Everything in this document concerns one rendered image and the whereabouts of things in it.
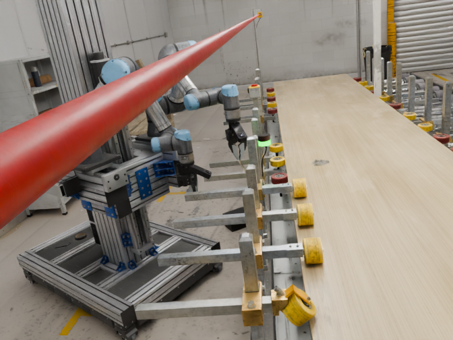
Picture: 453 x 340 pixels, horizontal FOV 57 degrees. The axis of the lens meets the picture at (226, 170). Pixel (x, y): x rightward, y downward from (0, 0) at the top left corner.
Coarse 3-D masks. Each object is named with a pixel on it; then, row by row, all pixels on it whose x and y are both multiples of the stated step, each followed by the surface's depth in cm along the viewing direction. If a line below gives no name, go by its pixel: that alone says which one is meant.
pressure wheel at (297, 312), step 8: (296, 296) 105; (288, 304) 105; (296, 304) 104; (304, 304) 105; (312, 304) 108; (288, 312) 105; (296, 312) 104; (304, 312) 103; (312, 312) 105; (296, 320) 104; (304, 320) 105
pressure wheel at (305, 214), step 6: (300, 204) 152; (306, 204) 152; (300, 210) 150; (306, 210) 150; (312, 210) 149; (300, 216) 150; (306, 216) 149; (312, 216) 149; (300, 222) 150; (306, 222) 150; (312, 222) 150
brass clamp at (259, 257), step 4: (260, 236) 137; (260, 240) 134; (256, 244) 132; (260, 244) 132; (256, 248) 130; (260, 248) 130; (260, 252) 127; (256, 256) 127; (260, 256) 126; (256, 260) 127; (260, 260) 127; (256, 264) 128; (260, 264) 127
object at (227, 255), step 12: (180, 252) 136; (192, 252) 135; (204, 252) 134; (216, 252) 133; (228, 252) 132; (264, 252) 130; (276, 252) 130; (288, 252) 129; (300, 252) 128; (168, 264) 134; (180, 264) 134
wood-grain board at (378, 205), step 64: (320, 128) 271; (384, 128) 253; (320, 192) 179; (384, 192) 171; (448, 192) 163; (384, 256) 129; (448, 256) 124; (320, 320) 106; (384, 320) 103; (448, 320) 101
